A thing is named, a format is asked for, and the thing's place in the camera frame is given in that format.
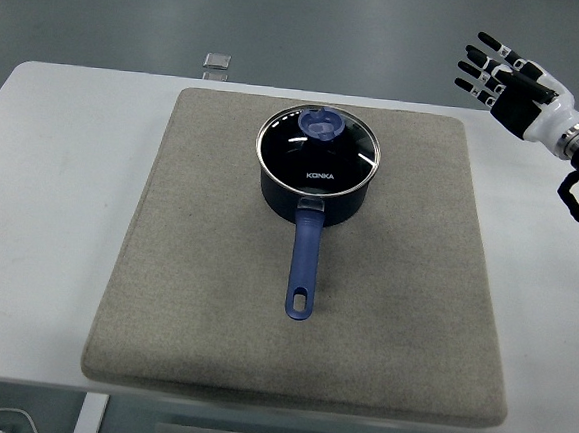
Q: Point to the square metal floor plate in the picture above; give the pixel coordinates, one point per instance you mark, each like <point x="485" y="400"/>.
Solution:
<point x="215" y="75"/>
<point x="217" y="60"/>

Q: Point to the glass pot lid blue knob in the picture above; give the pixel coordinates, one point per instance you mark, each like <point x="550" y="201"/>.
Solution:
<point x="318" y="166"/>

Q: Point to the white table leg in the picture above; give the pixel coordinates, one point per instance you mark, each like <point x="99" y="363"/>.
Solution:
<point x="90" y="419"/>

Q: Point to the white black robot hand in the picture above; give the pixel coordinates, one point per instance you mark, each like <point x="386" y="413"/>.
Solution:
<point x="549" y="109"/>

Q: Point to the dark blue saucepan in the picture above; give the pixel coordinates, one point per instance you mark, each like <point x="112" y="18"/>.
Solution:
<point x="306" y="258"/>

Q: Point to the beige fabric mat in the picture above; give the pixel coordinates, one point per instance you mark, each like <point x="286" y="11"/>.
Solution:
<point x="213" y="296"/>

